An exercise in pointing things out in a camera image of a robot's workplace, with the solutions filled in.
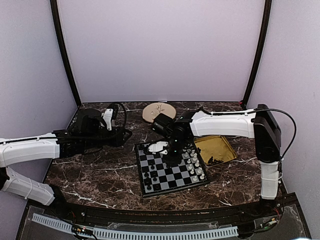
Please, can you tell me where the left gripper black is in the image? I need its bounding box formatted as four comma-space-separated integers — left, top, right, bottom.
82, 126, 132, 150

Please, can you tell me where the gold metal tray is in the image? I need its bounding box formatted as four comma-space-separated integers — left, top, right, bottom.
194, 135, 237, 168

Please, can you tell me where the black white chess board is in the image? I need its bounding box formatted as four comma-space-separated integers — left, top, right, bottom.
135, 142, 210, 198

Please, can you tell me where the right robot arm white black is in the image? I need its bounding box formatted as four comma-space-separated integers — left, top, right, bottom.
147, 104, 294, 217

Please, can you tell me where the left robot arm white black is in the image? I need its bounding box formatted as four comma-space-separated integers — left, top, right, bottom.
0, 106, 132, 218

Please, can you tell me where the white chess pieces row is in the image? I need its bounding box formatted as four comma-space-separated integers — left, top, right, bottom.
181, 149, 205, 184

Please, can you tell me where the beige floral ceramic plate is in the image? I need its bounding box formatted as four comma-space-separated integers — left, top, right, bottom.
142, 102, 177, 123

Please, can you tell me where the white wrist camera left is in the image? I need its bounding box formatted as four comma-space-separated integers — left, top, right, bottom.
102, 107, 118, 131

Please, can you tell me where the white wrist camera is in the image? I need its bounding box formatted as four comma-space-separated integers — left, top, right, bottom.
147, 141, 169, 155
102, 107, 118, 131

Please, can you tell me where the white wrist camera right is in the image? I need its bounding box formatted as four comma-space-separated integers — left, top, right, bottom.
147, 141, 169, 155

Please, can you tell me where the black front rail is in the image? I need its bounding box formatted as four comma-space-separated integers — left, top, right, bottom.
45, 201, 284, 225

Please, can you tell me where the grey slotted cable duct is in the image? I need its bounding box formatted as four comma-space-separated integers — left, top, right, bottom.
31, 213, 239, 240

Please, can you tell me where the left black frame post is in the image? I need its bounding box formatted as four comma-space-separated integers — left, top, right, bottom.
49, 0, 82, 108

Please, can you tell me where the black frame post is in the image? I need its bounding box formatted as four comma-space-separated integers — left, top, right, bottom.
241, 0, 272, 107
49, 0, 82, 108

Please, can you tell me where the right black frame post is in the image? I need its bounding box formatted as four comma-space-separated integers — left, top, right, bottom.
241, 0, 272, 107

